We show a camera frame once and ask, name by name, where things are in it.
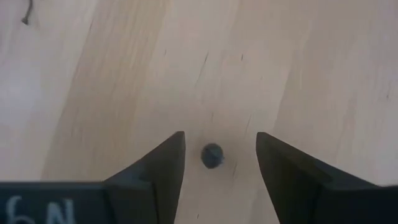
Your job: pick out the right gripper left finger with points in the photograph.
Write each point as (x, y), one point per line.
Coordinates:
(155, 186)

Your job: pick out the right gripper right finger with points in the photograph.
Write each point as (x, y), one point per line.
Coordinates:
(304, 193)

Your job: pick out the small dark blueberry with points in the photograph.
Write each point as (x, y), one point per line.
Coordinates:
(212, 155)

